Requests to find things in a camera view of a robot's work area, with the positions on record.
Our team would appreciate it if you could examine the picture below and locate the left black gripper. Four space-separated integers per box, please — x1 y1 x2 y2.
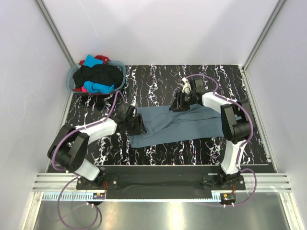
125 114 147 136

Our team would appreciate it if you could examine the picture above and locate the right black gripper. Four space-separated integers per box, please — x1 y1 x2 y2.
168 91 196 114

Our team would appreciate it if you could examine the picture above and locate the grey blue t shirt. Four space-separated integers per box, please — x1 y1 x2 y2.
128 104 224 148

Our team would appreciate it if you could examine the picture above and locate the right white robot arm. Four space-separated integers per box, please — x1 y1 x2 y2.
169 74 254 190

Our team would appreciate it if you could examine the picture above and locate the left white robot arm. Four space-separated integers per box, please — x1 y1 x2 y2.
47 103 147 190

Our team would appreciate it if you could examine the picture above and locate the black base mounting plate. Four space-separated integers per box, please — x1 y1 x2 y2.
76 165 246 199

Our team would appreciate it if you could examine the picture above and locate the black t shirt in basket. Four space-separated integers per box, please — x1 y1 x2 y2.
72 64 123 88

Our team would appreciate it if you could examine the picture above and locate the pink garment in basket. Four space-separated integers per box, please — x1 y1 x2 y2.
81 87 88 93

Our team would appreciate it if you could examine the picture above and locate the red t shirt in basket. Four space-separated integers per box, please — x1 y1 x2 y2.
72 55 115 94

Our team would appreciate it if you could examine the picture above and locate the cyan t shirt in basket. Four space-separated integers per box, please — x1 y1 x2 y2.
82 55 115 94

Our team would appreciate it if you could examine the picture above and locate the teal plastic laundry basket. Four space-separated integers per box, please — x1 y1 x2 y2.
66 61 126 96

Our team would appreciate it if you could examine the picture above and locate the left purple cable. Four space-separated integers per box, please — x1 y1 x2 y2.
51 90 128 228

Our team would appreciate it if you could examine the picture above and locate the aluminium frame rail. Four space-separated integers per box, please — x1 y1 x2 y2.
33 173 291 202

